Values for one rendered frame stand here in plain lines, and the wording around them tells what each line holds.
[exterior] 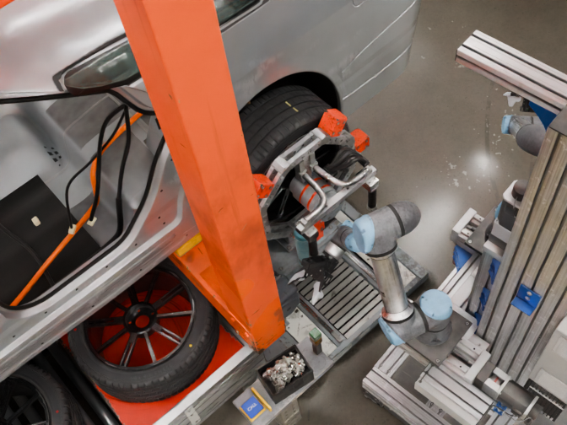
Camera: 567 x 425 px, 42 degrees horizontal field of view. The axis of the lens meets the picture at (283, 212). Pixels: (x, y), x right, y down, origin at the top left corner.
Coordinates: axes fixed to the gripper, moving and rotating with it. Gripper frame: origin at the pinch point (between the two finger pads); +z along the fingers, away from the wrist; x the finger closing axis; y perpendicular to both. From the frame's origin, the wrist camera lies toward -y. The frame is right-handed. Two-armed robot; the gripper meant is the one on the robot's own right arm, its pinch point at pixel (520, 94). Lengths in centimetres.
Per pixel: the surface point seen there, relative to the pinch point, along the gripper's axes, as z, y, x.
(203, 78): -125, 2, -137
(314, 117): -6, 15, -89
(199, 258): 13, 79, -132
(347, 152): -9, 28, -75
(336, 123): -11, 16, -81
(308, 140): -9, 24, -91
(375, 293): 49, 104, -42
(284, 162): -15, 32, -101
